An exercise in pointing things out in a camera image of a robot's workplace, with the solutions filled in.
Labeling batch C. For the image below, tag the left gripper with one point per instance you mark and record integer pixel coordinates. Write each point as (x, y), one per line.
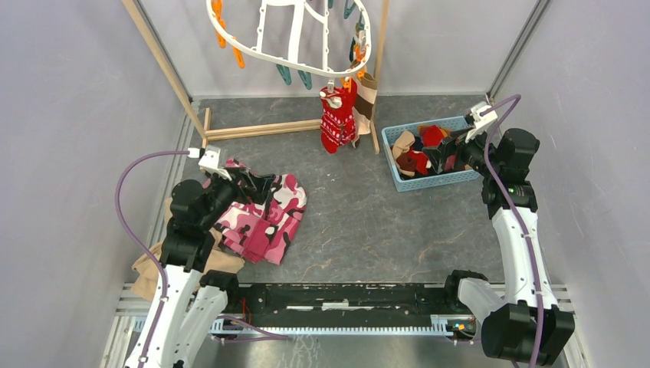
(257, 189)

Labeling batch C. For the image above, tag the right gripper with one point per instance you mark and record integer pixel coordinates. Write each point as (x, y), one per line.
(439, 154)

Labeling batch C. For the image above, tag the tan brown striped sock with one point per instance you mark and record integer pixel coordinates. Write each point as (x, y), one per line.
(367, 88)

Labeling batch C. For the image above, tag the teal clothespin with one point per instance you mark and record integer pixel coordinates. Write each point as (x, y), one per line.
(306, 79)
(285, 74)

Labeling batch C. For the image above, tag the white clip hanger frame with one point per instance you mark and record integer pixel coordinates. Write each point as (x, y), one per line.
(313, 38)

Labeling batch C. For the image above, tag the red white patterned sock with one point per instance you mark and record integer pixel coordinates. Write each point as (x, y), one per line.
(348, 123)

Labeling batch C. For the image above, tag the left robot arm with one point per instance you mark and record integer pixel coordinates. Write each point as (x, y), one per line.
(188, 298)

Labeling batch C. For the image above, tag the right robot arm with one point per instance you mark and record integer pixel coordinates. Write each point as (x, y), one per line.
(526, 325)

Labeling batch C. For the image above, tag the brown tan socks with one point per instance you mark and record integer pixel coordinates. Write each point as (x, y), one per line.
(407, 154)

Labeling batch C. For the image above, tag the wooden hanger stand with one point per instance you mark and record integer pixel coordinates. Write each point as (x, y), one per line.
(264, 129)

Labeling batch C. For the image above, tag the light blue plastic basket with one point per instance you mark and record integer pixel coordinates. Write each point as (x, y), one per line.
(391, 133)

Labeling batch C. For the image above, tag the pink camouflage cloth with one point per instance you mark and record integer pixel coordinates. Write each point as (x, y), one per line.
(256, 239)

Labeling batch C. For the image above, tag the beige cloth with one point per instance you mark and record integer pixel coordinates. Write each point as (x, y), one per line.
(148, 274)

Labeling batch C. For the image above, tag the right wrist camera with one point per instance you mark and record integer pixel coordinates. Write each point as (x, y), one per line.
(482, 116)

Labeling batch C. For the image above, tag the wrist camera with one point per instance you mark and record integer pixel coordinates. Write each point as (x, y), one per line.
(482, 116)
(212, 162)

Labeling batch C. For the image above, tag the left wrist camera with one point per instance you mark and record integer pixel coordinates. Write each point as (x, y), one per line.
(212, 162)

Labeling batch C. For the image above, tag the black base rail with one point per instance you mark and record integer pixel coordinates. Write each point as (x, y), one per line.
(340, 305)

